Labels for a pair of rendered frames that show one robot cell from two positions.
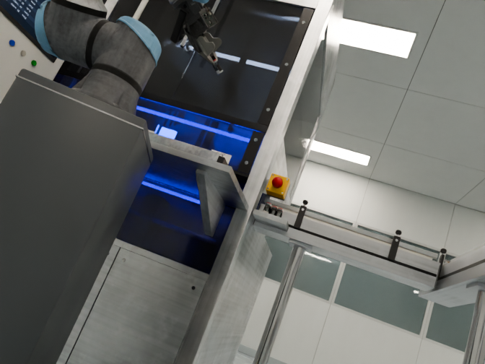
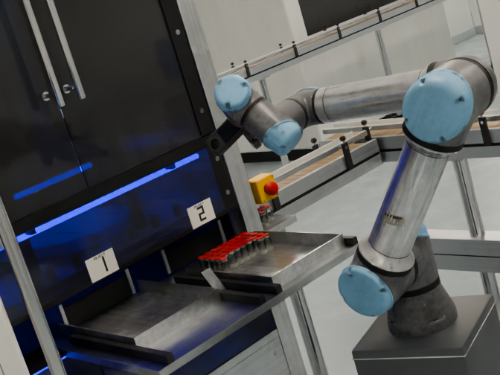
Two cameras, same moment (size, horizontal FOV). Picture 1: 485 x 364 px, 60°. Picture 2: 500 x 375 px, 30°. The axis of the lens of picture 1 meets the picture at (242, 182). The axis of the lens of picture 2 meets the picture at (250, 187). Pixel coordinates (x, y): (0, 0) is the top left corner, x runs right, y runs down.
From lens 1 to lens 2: 230 cm
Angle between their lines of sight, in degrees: 61
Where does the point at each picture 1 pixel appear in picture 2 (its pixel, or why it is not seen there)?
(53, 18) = (398, 288)
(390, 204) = not seen: outside the picture
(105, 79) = (442, 292)
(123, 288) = not seen: outside the picture
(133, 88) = not seen: hidden behind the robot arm
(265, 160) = (240, 173)
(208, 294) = (288, 343)
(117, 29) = (418, 246)
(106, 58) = (430, 277)
